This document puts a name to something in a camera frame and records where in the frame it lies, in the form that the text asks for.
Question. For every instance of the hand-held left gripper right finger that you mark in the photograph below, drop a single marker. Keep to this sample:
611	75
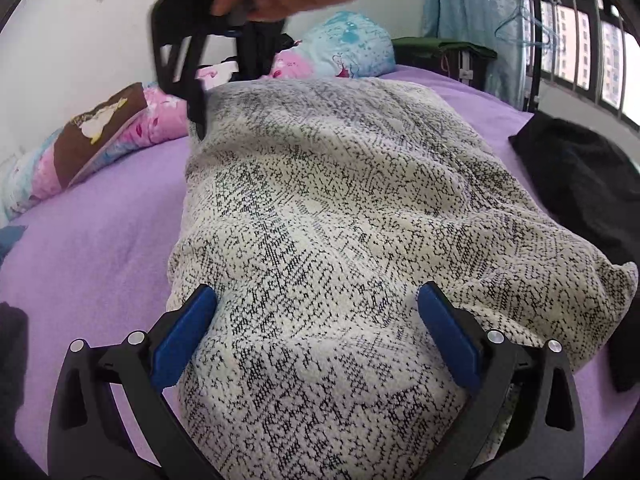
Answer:
450	340

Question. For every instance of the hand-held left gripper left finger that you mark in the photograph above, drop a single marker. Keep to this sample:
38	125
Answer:
182	340

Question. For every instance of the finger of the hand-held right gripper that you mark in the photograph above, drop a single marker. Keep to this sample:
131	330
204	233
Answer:
255	52
192	90

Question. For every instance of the white speckled knit jacket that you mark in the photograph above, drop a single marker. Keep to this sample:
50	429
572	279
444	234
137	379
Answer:
350	210

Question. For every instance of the black clothes pile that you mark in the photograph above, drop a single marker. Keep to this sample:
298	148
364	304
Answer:
290	42

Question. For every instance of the light blue clothes hanger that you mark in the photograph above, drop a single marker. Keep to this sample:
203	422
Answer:
509	14

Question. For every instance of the purple fleece bed blanket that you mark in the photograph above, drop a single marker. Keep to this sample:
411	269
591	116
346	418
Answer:
100	260

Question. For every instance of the brown cartoon pillow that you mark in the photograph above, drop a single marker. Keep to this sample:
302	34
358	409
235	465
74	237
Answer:
75	150

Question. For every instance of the light blue curtain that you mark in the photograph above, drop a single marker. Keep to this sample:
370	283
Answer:
465	5

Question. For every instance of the black window railing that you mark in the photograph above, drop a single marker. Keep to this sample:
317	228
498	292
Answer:
590	102

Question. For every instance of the black coat rack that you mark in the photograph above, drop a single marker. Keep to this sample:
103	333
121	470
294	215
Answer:
536	60

